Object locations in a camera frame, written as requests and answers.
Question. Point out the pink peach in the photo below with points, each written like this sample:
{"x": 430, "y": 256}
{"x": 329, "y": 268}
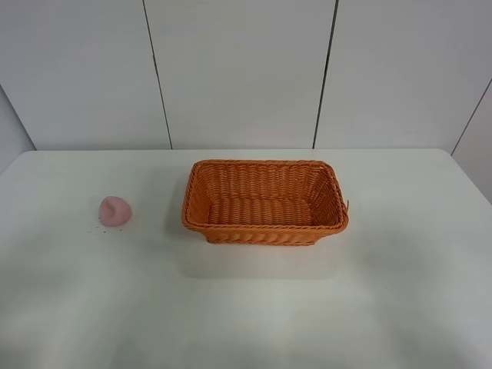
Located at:
{"x": 114, "y": 212}

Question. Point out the orange wicker basket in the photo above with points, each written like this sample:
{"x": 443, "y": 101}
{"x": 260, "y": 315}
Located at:
{"x": 280, "y": 203}

